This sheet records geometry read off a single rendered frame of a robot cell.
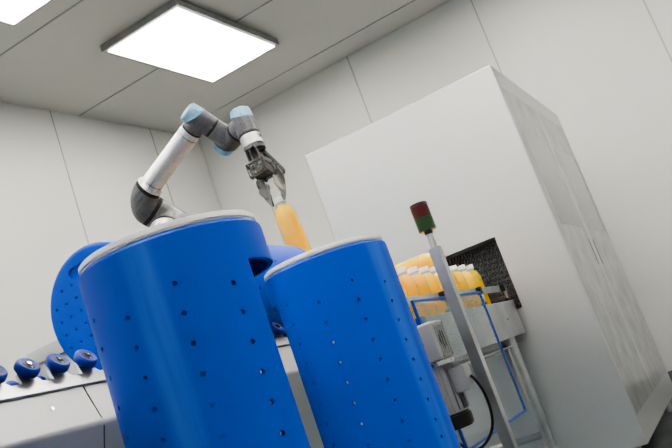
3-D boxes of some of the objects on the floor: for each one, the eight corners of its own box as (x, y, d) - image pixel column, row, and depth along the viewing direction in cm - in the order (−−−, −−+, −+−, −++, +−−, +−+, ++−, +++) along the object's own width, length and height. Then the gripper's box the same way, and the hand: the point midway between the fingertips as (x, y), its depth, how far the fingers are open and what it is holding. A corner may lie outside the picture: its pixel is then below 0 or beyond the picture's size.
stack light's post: (552, 580, 271) (427, 249, 295) (555, 576, 274) (430, 249, 298) (564, 577, 269) (437, 245, 293) (567, 573, 273) (441, 245, 297)
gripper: (233, 153, 291) (255, 208, 284) (260, 135, 288) (283, 191, 280) (246, 158, 299) (268, 212, 291) (273, 141, 295) (296, 196, 288)
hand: (278, 200), depth 289 cm, fingers closed on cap, 4 cm apart
